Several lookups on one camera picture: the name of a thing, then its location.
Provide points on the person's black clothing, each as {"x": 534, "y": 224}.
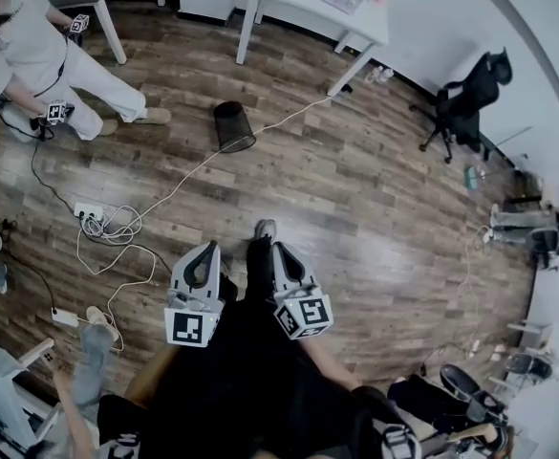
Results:
{"x": 255, "y": 390}

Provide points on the black mesh wastebasket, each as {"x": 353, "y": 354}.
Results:
{"x": 233, "y": 124}

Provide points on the black office chair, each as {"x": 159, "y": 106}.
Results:
{"x": 470, "y": 98}

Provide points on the person's left forearm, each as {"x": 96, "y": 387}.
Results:
{"x": 151, "y": 376}

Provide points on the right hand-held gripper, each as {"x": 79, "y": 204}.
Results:
{"x": 305, "y": 313}

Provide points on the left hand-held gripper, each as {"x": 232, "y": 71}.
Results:
{"x": 190, "y": 321}

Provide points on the white power strip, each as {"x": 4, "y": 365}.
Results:
{"x": 88, "y": 210}

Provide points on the person's grey shoe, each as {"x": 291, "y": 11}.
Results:
{"x": 265, "y": 230}

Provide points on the person's right forearm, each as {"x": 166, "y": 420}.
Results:
{"x": 330, "y": 362}

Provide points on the white power adapter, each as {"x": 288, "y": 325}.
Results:
{"x": 65, "y": 317}

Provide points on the black swivel chair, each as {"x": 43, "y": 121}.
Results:
{"x": 470, "y": 390}

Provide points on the clear plastic bottles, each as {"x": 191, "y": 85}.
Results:
{"x": 380, "y": 74}

